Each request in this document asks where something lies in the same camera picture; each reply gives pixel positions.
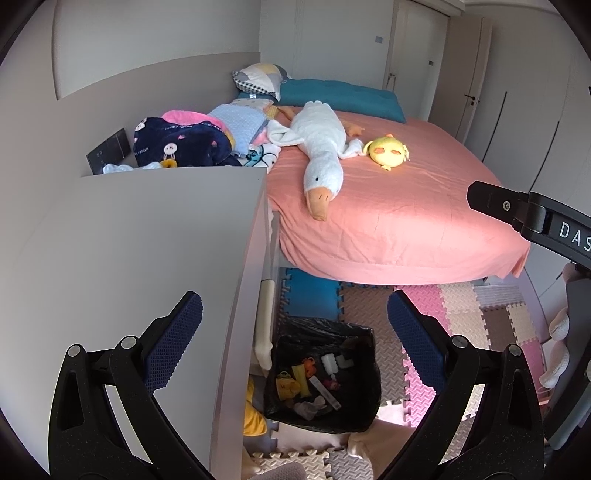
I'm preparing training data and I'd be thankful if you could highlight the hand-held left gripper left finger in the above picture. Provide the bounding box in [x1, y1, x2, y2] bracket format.
[48, 291, 218, 480]

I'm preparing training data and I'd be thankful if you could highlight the light blue dotted blanket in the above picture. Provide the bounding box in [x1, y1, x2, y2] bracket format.
[207, 104, 269, 158]

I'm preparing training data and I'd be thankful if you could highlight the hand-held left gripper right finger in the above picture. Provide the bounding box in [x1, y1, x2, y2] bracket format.
[376, 291, 546, 480]

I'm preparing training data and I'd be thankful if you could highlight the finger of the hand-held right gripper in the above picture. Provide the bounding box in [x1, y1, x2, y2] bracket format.
[466, 181, 550, 234]

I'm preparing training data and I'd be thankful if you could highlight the white plush toy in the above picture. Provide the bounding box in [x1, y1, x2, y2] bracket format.
[538, 307, 571, 389]

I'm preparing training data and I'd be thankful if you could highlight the navy rabbit-print blanket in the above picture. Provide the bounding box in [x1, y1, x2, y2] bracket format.
[133, 115, 241, 168]

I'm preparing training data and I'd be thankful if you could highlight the white cartoon-print cloth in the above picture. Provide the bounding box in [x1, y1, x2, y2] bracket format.
[245, 143, 282, 175]

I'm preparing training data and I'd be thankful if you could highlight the checkered patchwork pillow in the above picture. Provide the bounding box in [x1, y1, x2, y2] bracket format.
[232, 63, 291, 102]

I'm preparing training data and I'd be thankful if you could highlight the grey chair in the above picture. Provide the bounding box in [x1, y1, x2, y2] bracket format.
[545, 263, 591, 450]

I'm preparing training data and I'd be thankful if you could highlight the yellow chick plush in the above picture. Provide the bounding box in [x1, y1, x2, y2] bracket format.
[362, 134, 411, 171]

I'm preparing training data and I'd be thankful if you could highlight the black wall socket panel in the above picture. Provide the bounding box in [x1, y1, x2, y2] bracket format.
[86, 128, 134, 175]

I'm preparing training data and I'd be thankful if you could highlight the teal quilt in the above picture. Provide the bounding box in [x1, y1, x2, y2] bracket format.
[279, 78, 407, 124]

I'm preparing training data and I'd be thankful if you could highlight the black-lined trash bin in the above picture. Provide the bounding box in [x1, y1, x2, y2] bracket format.
[263, 316, 382, 435]

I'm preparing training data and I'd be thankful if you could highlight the pink fleece blanket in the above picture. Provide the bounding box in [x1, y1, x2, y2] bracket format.
[161, 109, 227, 134]

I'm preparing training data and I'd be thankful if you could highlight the beige wardrobe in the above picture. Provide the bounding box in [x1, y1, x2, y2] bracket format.
[383, 0, 492, 139]

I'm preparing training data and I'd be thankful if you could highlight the grey plastic object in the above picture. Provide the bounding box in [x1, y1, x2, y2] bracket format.
[293, 401, 326, 420]

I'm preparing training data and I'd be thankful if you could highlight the white thermometer box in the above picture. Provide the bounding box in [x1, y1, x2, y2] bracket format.
[308, 375, 342, 411]

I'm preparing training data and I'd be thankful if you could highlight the puzzle foam floor mat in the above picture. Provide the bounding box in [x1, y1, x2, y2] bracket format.
[245, 268, 550, 480]

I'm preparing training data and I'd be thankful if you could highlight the person's leg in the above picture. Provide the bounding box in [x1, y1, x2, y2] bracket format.
[347, 422, 419, 462]

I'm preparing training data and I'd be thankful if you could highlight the pink bed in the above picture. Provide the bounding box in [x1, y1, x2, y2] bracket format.
[265, 108, 532, 287]

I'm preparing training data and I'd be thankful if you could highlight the white goose plush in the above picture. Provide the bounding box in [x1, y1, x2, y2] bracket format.
[268, 100, 365, 221]

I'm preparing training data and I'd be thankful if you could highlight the yellow cloth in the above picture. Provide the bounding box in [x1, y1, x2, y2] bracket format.
[242, 376, 271, 437]

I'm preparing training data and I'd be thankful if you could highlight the pale blue baby cloth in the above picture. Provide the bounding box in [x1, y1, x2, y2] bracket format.
[102, 159, 178, 175]

